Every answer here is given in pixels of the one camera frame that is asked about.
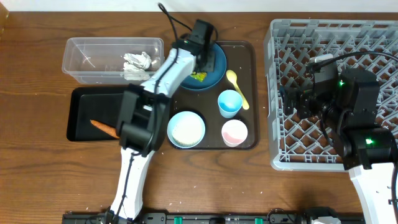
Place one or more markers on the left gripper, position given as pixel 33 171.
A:
pixel 211 65

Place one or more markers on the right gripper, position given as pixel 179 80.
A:
pixel 290 98

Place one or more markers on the green yellow wrapper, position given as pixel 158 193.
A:
pixel 200 76

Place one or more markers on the light blue cup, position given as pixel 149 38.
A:
pixel 229 103

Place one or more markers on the white tissue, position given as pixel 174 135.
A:
pixel 135 66

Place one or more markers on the pink cup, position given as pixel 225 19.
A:
pixel 234 132

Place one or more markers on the light blue rice bowl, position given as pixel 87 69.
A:
pixel 178 116

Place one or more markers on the orange carrot piece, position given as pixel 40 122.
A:
pixel 105 128

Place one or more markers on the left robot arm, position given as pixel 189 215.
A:
pixel 143 118

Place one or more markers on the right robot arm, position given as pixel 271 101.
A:
pixel 345 102

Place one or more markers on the grey dishwasher rack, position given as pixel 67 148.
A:
pixel 298 144

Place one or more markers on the dark blue plate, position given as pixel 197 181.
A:
pixel 213 77

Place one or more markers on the yellow plastic spoon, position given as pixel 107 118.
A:
pixel 232 78

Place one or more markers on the brown serving tray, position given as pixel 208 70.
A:
pixel 240 58

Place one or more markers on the white rice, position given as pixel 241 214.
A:
pixel 187 132

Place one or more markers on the black tray bin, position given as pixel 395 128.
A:
pixel 99 103

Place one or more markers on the clear plastic bin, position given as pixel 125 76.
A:
pixel 99 60

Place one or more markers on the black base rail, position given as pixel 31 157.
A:
pixel 162 218

